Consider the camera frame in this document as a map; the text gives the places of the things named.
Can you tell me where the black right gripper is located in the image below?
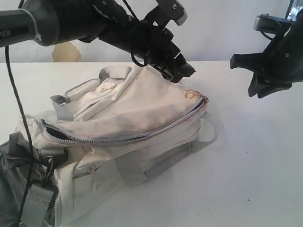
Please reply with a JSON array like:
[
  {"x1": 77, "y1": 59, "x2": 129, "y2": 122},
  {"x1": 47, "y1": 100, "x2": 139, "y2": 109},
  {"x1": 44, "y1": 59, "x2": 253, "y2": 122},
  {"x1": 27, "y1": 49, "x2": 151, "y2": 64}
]
[{"x1": 230, "y1": 23, "x2": 303, "y2": 99}]

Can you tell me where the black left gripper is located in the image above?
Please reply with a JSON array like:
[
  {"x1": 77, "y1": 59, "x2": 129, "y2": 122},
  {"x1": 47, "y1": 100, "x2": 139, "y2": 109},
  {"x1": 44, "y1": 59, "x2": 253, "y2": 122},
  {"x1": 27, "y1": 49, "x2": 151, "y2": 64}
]
[{"x1": 99, "y1": 14, "x2": 196, "y2": 83}]

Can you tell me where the white fabric backpack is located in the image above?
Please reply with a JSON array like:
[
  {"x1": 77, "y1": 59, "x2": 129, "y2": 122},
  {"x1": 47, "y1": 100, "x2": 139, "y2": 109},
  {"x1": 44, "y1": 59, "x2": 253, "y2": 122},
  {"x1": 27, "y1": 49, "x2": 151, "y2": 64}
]
[{"x1": 0, "y1": 65, "x2": 211, "y2": 227}]

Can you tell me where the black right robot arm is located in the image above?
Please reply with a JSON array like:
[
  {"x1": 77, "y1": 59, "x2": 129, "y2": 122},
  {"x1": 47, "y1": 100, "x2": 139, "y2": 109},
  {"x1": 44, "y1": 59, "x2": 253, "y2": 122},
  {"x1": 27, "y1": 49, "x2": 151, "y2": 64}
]
[{"x1": 230, "y1": 10, "x2": 303, "y2": 99}]

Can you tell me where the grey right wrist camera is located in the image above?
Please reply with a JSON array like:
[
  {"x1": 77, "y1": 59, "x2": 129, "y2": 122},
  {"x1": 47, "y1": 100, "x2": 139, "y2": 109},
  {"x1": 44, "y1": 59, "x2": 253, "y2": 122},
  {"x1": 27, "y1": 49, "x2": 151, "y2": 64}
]
[{"x1": 253, "y1": 14, "x2": 295, "y2": 40}]

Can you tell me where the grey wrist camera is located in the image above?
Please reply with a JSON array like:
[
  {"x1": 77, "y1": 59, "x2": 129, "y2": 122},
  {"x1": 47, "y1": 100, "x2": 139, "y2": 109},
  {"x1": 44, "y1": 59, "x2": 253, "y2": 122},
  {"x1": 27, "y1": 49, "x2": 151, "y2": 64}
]
[
  {"x1": 253, "y1": 14, "x2": 295, "y2": 40},
  {"x1": 144, "y1": 0, "x2": 187, "y2": 27}
]

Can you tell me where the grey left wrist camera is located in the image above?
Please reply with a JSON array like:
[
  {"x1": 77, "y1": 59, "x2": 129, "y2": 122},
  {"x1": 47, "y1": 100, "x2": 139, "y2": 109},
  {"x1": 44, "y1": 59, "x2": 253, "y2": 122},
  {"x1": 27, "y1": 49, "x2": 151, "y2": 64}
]
[{"x1": 144, "y1": 0, "x2": 187, "y2": 27}]

